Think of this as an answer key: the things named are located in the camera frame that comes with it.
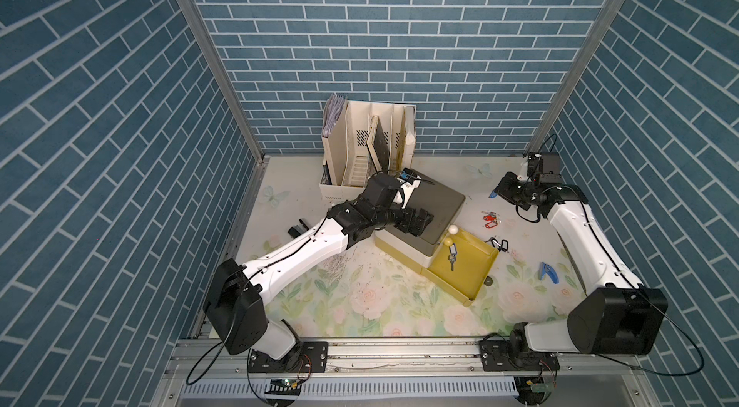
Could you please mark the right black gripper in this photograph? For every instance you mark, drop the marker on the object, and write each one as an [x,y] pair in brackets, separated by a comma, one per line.
[502,186]

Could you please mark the black object on mat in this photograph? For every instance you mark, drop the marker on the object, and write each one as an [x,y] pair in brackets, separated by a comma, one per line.
[299,229]

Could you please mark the left green circuit board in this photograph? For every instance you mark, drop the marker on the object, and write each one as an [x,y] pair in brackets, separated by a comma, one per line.
[284,387]

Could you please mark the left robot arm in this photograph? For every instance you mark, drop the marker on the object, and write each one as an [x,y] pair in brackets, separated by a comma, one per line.
[238,293]

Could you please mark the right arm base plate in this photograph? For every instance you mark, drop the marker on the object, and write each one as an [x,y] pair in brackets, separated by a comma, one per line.
[503,356]

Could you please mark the white file organizer rack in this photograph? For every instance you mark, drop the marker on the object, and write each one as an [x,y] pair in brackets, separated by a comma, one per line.
[365,141]

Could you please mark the aluminium mounting rail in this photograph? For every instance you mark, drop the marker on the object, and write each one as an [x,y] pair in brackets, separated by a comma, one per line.
[398,372]

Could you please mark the green circuit board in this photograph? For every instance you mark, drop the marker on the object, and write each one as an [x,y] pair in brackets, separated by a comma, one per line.
[533,392]
[284,387]

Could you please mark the black key fob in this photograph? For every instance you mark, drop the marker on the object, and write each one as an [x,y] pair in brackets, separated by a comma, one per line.
[501,244]

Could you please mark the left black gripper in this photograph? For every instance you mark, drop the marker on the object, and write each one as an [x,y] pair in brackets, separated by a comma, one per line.
[417,226]

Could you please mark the red key ring keys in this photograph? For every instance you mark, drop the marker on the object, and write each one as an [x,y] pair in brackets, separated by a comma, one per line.
[490,220]

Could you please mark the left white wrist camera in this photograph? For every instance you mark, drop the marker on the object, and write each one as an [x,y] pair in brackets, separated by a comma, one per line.
[410,179]

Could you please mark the blue clip on mat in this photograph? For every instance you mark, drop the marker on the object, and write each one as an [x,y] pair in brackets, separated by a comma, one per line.
[547,271]

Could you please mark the yellow bottom drawer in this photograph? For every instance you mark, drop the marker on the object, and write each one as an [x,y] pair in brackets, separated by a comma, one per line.
[475,260]

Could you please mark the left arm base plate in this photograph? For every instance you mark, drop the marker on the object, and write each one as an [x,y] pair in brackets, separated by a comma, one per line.
[306,356]

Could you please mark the olive drawer cabinet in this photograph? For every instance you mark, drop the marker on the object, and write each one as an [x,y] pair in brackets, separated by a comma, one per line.
[434,206]

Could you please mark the floral table mat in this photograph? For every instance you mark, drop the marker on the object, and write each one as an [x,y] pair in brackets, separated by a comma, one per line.
[367,293]

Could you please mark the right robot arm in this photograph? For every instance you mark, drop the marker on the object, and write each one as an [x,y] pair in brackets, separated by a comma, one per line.
[619,315]

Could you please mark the purple paper folder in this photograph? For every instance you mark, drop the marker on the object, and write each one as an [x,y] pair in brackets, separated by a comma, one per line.
[332,112]

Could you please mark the right green circuit board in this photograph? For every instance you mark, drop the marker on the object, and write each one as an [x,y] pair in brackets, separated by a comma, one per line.
[533,392]

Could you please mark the silver keys grey tag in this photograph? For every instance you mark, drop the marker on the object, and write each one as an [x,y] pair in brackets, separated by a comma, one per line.
[453,256]

